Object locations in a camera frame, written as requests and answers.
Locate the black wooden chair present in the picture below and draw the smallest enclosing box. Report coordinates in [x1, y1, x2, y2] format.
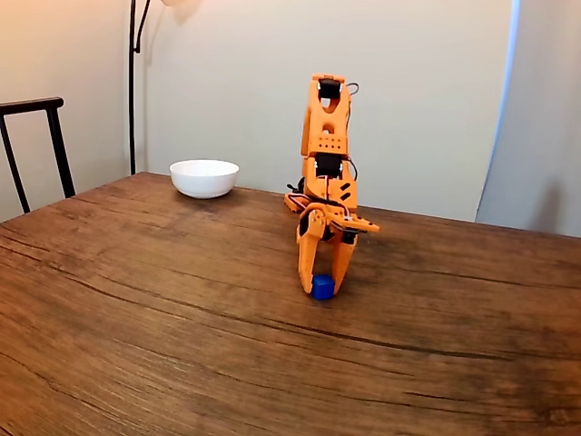
[0, 96, 77, 214]

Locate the white bowl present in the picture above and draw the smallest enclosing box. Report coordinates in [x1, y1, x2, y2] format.
[169, 158, 240, 200]

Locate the black camera cable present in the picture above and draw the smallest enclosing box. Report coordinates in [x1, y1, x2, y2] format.
[344, 82, 361, 187]

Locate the blue cube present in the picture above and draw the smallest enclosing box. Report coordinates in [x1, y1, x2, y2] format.
[311, 273, 336, 302]

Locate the pale curtain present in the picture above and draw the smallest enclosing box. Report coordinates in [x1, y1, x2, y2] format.
[475, 0, 581, 238]

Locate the orange gripper camera mount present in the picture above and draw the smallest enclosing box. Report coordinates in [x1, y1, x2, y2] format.
[327, 211, 381, 235]

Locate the black floor lamp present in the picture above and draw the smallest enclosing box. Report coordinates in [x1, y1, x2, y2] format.
[128, 0, 203, 176]

